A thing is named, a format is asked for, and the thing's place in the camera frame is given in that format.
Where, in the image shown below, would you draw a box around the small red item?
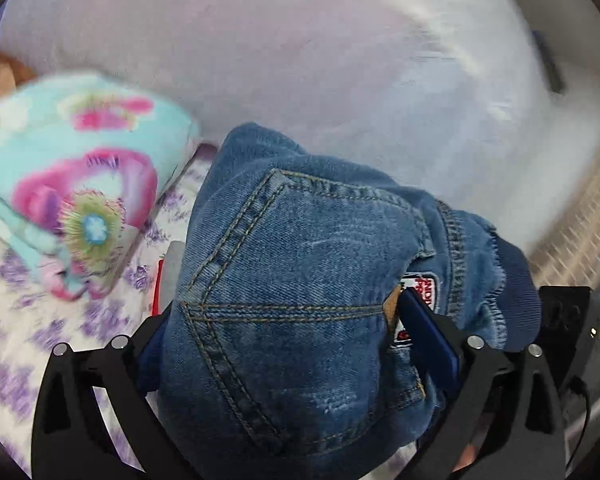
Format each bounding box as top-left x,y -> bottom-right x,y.
151,259 -> 164,317

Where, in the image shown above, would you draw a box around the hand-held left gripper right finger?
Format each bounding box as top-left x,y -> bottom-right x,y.
397,287 -> 567,480

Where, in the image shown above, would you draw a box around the turquoise pink floral blanket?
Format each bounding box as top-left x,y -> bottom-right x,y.
0,72 -> 203,303

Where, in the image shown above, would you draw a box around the white lace cover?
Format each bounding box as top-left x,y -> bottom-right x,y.
0,0 -> 600,261

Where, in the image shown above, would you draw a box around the small dark object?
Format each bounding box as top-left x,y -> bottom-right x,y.
532,30 -> 566,95

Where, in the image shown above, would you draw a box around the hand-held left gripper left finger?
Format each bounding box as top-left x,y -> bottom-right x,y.
30,302 -> 196,480

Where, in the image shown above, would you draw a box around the black cable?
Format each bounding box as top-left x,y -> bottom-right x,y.
566,376 -> 593,467

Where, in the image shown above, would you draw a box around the purple floral bedspread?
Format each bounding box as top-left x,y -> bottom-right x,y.
0,142 -> 221,480

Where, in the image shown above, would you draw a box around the blue denim pants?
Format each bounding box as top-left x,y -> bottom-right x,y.
137,122 -> 543,480

